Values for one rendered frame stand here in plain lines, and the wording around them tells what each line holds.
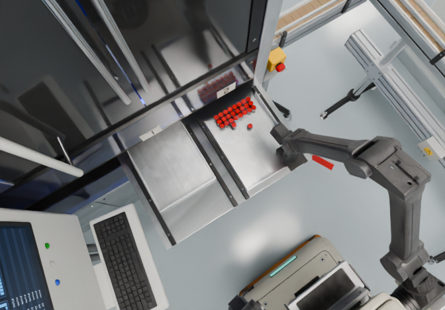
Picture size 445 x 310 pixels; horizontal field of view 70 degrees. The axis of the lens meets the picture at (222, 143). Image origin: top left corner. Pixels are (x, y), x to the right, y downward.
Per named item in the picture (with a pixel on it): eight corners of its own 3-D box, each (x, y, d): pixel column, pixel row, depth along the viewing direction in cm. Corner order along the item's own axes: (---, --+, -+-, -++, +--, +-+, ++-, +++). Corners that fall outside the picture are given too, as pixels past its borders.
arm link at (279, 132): (289, 150, 105) (308, 136, 106) (267, 124, 109) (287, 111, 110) (285, 161, 116) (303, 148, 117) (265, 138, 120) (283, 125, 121)
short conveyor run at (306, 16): (251, 70, 149) (253, 52, 134) (233, 45, 152) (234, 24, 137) (368, 4, 158) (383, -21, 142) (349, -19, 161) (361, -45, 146)
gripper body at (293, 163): (289, 142, 126) (291, 135, 119) (304, 163, 123) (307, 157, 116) (275, 151, 125) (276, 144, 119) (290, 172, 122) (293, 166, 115)
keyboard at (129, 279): (93, 224, 135) (91, 224, 133) (124, 210, 136) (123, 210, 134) (124, 321, 125) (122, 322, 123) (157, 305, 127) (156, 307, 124)
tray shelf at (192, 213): (113, 150, 138) (112, 148, 136) (250, 72, 147) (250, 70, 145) (167, 250, 127) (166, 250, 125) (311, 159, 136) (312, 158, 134)
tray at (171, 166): (122, 142, 137) (120, 140, 133) (175, 112, 140) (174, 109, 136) (160, 212, 129) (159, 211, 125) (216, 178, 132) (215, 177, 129)
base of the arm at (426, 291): (418, 316, 89) (449, 289, 90) (412, 299, 85) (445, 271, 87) (393, 294, 96) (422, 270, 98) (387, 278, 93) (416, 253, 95)
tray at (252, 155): (204, 124, 138) (204, 121, 135) (255, 95, 142) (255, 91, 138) (247, 191, 131) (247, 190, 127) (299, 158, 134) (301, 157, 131)
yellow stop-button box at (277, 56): (260, 59, 137) (262, 51, 130) (274, 51, 138) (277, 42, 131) (270, 73, 136) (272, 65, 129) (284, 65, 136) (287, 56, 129)
